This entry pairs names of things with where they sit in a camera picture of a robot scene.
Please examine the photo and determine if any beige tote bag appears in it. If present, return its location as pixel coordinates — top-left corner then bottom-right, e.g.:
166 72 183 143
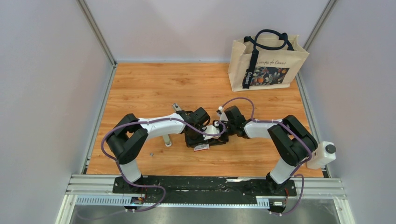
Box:
228 29 309 92

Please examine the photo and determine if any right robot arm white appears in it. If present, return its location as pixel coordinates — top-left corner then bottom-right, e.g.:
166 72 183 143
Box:
217 106 318 196

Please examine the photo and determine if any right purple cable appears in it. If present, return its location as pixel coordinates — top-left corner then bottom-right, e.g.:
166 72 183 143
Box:
218 97 313 216

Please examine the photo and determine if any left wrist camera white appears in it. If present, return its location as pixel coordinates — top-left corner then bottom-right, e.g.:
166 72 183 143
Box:
203 121 225 140

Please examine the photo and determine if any slotted aluminium rail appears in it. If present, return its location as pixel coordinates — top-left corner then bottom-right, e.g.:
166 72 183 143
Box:
66 175 347 209

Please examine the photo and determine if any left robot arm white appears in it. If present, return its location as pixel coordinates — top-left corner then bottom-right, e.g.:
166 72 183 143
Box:
100 107 226 194

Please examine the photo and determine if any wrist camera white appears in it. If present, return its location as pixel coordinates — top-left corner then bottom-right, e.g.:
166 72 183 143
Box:
216 106 228 122
203 121 225 140

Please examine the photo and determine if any white and black stapler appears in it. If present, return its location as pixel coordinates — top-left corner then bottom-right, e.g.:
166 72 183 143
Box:
171 103 182 112

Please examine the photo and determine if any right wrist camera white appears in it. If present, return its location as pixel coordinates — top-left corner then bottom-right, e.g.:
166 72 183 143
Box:
216 106 228 122

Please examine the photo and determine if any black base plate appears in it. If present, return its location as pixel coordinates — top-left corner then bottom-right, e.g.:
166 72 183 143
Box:
113 175 297 204

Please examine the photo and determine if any red white staple box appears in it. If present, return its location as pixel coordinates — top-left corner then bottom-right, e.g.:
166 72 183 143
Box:
194 144 210 152

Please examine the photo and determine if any white bottle black cap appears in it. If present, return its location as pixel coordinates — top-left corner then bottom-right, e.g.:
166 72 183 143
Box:
306 141 336 169

